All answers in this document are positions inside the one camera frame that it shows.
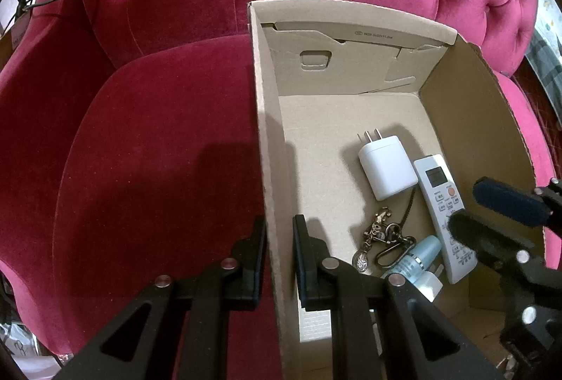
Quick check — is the small white plug charger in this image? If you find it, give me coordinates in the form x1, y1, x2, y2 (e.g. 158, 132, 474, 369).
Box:
417, 266, 444, 302

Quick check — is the cardboard box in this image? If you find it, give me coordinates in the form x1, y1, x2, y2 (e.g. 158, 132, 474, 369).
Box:
246, 0, 547, 380

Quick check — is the light green small bottle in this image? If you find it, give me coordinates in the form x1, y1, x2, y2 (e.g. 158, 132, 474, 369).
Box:
380, 235, 442, 282

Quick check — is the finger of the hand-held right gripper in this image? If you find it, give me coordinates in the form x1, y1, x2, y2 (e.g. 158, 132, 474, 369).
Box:
473, 177, 562, 227
445, 209, 545, 275

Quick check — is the white remote control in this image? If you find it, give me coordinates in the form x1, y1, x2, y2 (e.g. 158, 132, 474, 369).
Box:
413, 155, 478, 284

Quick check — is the metal keychain with blue fob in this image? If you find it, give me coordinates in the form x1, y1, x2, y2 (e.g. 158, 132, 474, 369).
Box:
351, 187, 417, 273

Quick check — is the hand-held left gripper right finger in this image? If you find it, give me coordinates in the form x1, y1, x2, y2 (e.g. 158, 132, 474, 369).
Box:
292, 214, 505, 380

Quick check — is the grey plaid blanket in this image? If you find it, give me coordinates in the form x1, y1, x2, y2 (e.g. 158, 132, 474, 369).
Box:
524, 29, 562, 95

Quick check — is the large white plug charger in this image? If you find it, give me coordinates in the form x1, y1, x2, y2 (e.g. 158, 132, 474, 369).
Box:
357, 128, 418, 201

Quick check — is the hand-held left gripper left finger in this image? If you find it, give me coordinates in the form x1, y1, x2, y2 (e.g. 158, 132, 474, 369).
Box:
55, 215, 268, 380

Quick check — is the red velvet tufted sofa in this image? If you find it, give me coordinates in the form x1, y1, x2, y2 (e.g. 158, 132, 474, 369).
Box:
0, 0, 562, 367

